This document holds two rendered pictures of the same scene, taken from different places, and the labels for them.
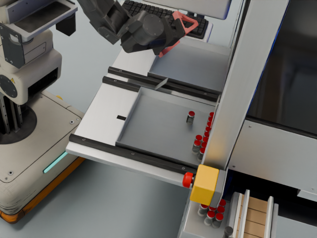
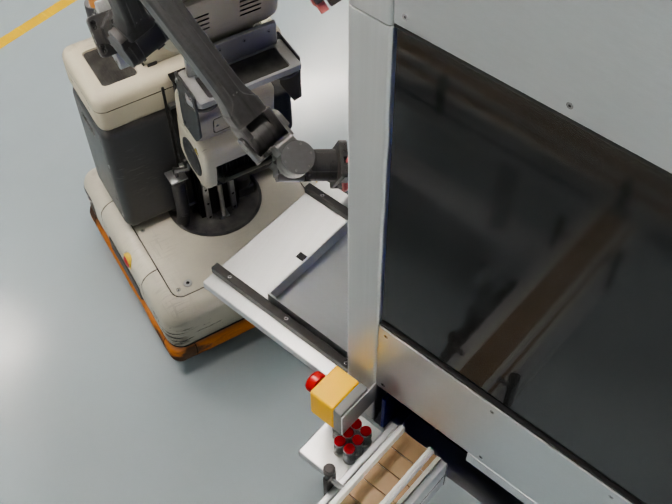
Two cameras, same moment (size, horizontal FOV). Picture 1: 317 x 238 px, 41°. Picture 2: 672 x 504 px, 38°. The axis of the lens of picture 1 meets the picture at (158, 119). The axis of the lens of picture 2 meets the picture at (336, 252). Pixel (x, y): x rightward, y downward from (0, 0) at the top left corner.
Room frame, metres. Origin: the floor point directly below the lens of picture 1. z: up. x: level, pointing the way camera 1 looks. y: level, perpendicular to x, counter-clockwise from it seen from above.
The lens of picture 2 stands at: (-0.03, -0.60, 2.50)
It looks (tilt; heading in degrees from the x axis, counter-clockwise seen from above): 53 degrees down; 33
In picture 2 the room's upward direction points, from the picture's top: 1 degrees counter-clockwise
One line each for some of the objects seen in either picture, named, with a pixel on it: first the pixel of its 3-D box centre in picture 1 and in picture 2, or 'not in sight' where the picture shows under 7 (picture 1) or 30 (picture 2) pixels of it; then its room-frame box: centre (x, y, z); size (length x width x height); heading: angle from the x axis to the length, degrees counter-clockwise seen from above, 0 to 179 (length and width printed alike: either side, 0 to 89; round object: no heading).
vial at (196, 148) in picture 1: (196, 147); not in sight; (0.85, -0.13, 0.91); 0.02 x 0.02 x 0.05
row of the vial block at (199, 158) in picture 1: (206, 136); not in sight; (0.91, -0.16, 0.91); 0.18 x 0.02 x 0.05; 171
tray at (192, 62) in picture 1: (200, 66); not in sight; (1.25, -0.12, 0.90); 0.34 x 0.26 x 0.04; 81
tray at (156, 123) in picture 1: (179, 130); (375, 303); (0.92, -0.07, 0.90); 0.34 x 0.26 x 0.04; 81
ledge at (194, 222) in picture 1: (212, 219); (350, 451); (0.63, -0.19, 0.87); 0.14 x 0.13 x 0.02; 81
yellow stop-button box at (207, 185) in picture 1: (207, 185); (337, 399); (0.65, -0.15, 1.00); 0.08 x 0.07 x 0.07; 81
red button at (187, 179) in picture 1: (190, 180); (318, 384); (0.66, -0.11, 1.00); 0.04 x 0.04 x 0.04; 81
